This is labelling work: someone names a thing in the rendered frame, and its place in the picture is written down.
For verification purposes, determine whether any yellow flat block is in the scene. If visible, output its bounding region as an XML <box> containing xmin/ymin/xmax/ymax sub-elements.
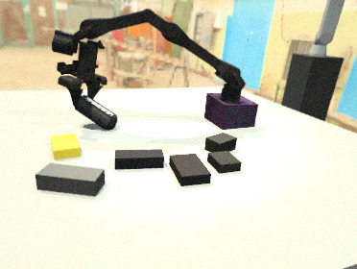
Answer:
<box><xmin>51</xmin><ymin>134</ymin><xmax>81</xmax><ymax>159</ymax></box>

